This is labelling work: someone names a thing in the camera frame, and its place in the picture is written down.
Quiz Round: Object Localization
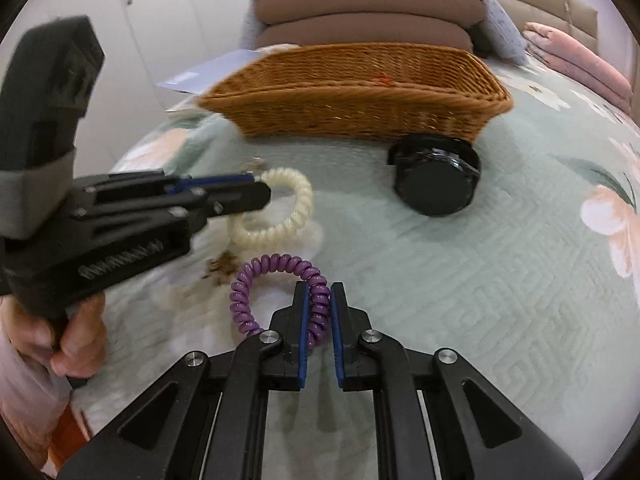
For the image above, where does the blue-grey notebook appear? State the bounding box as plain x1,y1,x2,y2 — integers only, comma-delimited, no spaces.
156,49,262,96

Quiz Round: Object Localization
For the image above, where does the brown leaf brooch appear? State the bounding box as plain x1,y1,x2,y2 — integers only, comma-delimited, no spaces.
203,249,242,286

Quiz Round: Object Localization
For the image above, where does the purple spiral hair tie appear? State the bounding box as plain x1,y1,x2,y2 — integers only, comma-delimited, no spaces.
229,252,332,351

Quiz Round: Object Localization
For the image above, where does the cream spiral hair tie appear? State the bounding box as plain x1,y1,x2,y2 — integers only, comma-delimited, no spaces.
226,167,315,252

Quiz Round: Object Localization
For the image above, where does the folded pink blanket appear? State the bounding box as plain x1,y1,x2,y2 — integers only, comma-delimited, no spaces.
522,22,634,114

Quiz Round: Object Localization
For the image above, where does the folded brown quilt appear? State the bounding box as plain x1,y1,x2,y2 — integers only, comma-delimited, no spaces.
250,0,487,52

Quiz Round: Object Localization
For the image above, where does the cream knitted cloth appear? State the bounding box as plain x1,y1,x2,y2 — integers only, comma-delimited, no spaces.
257,44,299,55

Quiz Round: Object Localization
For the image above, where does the white wardrobe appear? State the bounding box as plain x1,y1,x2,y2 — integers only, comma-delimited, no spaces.
1,0,250,176

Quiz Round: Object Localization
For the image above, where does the black camera module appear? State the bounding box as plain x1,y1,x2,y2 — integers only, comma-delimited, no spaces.
1,15,104,240

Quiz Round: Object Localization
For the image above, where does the brown wicker basket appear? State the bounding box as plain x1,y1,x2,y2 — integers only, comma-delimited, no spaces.
198,42,514,142

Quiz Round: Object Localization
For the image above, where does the person's left forearm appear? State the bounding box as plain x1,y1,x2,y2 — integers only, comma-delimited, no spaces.
1,335,88,469

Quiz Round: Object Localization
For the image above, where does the black round jar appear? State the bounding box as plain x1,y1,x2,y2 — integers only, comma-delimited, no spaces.
387,134,482,217

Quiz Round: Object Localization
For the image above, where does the floral green bedspread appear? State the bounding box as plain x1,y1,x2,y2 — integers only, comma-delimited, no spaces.
73,60,639,479

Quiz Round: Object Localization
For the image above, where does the beige padded headboard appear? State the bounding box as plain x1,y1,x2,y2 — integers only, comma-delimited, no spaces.
429,0,600,44

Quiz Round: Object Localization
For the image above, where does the person's left hand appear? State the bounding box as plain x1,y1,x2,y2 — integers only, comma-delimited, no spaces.
1,292,107,378

